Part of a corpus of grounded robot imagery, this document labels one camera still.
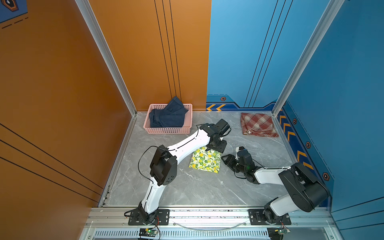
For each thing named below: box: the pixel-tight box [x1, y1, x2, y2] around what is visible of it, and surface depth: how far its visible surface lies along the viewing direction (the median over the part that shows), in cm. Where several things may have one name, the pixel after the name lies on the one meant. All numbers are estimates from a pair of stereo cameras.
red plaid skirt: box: [241, 113, 279, 138], surface depth 110 cm
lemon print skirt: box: [189, 146, 222, 174], surface depth 93 cm
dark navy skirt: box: [149, 96, 189, 128], surface depth 114 cm
